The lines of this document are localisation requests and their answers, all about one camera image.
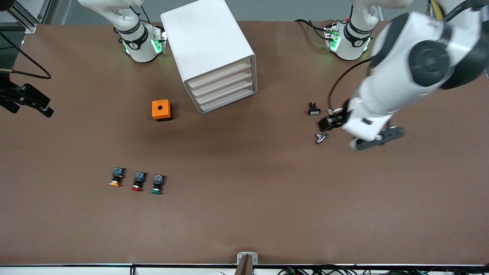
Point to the orange push-button enclosure box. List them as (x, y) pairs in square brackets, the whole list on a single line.
[(160, 109)]

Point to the small black white switch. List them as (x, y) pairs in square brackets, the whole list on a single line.
[(314, 110)]

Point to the small silver key switch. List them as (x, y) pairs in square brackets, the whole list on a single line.
[(321, 138)]

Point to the brown table mat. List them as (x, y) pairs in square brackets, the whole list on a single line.
[(244, 214)]

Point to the grey bracket with brown post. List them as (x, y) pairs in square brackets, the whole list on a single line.
[(247, 261)]

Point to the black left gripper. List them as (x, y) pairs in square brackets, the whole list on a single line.
[(338, 118)]

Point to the grey base connector box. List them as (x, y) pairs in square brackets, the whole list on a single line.
[(331, 38), (159, 42)]

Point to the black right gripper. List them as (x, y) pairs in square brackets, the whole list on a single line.
[(8, 95)]

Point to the green mushroom push button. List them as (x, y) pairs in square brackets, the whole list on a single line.
[(157, 185)]

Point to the red mushroom push button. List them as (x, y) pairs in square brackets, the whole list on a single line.
[(137, 182)]

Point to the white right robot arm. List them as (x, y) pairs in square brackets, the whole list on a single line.
[(133, 49)]

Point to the yellow mushroom push button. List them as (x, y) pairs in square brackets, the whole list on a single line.
[(115, 178)]

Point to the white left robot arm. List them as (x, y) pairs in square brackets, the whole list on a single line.
[(386, 88)]

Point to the white plastic drawer cabinet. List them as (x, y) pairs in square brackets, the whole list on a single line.
[(206, 34)]

